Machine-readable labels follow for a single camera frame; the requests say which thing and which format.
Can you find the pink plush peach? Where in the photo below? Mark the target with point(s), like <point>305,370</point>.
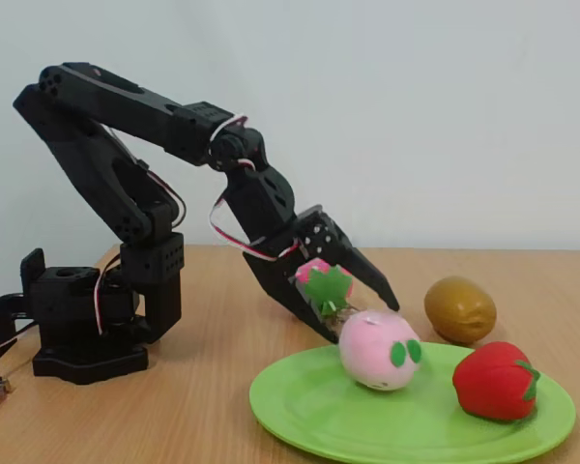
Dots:
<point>372,353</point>

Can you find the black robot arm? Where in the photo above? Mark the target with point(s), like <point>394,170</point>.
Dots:
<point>92,164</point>

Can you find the green plate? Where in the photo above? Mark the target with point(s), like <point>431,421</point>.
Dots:
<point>319,411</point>

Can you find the pink plush strawberry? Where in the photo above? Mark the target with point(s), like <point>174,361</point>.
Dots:
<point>326,285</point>

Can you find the brown toy kiwi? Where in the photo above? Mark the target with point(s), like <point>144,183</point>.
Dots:
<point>459,309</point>

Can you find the red plush strawberry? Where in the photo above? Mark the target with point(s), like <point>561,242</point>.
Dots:
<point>493,382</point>

